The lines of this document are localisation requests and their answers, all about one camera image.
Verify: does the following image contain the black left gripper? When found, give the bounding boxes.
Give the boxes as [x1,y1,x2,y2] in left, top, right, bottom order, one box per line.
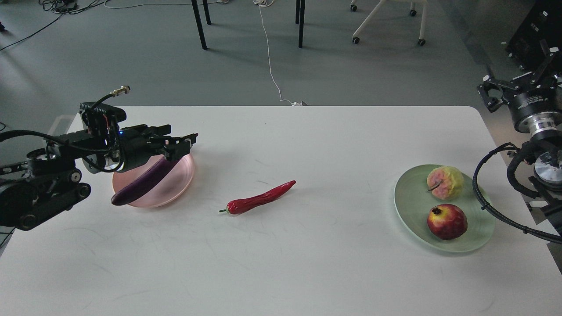
[105,124,199,172]

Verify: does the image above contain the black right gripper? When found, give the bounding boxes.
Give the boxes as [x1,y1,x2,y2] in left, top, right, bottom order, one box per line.
[477,39,561,133]

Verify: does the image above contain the purple eggplant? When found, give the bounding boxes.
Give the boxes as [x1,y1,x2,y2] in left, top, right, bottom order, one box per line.
[110,155,180,206]

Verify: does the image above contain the red pomegranate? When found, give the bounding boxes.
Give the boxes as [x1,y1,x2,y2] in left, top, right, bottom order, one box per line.
[427,204,468,240]

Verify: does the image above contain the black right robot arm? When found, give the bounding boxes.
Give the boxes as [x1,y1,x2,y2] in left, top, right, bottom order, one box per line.
[472,40,562,244]

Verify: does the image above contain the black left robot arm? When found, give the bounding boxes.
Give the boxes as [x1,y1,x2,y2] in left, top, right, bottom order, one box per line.
[0,86,198,231]

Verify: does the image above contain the pink plate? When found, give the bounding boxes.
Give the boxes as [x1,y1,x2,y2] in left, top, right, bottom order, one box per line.
[112,154,195,208]

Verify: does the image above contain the black equipment case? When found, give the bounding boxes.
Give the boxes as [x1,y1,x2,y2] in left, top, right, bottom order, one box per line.
[506,0,562,71]

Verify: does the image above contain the red chili pepper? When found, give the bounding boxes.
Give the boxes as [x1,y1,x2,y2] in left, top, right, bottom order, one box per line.
[219,180,297,215]

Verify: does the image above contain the green plate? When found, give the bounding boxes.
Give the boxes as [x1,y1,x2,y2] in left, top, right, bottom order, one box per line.
[393,165,495,253]

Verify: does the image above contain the white rolling chair base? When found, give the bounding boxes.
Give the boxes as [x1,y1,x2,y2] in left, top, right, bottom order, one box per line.
[351,0,429,47]

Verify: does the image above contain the black table legs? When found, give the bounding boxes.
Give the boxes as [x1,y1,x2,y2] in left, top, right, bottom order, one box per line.
[191,0,306,50]

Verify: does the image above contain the white cable on floor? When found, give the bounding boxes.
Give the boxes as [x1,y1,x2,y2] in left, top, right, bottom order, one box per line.
[253,0,303,107]

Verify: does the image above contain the black floor cables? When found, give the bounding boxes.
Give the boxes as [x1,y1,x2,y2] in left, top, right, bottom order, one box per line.
[0,0,106,51]

